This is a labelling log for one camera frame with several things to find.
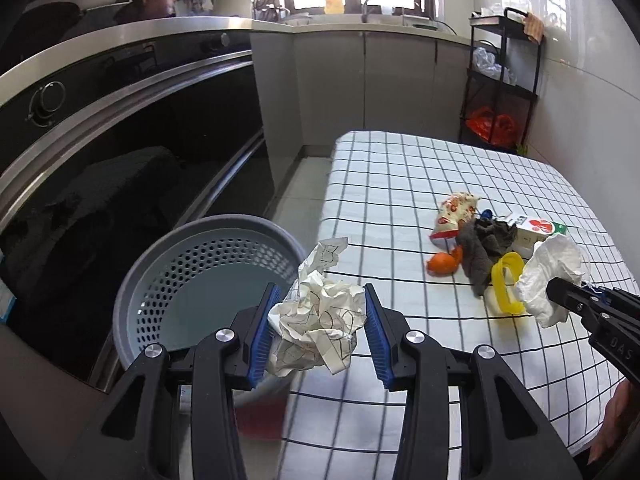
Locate red plastic bag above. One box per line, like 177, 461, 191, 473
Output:
465, 106, 518, 148

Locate white green medicine box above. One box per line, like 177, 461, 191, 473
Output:
506, 212, 568, 259

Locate orange cloth on rack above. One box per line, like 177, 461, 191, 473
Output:
523, 12, 544, 44

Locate orange peel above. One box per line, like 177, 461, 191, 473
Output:
426, 246, 463, 275

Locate white paper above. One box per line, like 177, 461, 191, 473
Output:
266, 237, 367, 378

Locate black metal shelf rack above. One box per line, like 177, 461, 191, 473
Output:
458, 6, 546, 154

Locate chrome sink faucet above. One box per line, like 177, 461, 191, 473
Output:
361, 0, 398, 24

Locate grey kitchen cabinets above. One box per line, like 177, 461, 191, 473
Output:
250, 27, 469, 186

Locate red patterned snack wrapper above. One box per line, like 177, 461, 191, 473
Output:
431, 192, 480, 240

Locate clear plastic bag on shelf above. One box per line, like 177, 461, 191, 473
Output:
472, 47, 516, 84

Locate white plastic bag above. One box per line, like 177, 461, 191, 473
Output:
515, 234, 590, 328

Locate white checked tablecloth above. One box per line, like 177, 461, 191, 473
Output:
277, 131, 639, 479

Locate yellow plastic lid ring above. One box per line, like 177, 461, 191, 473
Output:
490, 251, 527, 317

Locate person's hand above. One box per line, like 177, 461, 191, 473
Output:
588, 379, 639, 464

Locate dark grey cloth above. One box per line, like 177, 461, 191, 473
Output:
456, 218, 518, 297

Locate brown clay pot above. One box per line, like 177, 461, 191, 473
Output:
141, 0, 177, 20

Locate grey perforated waste basket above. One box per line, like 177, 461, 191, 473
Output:
112, 214, 306, 367

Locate black built-in oven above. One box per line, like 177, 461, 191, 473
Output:
1, 30, 276, 388

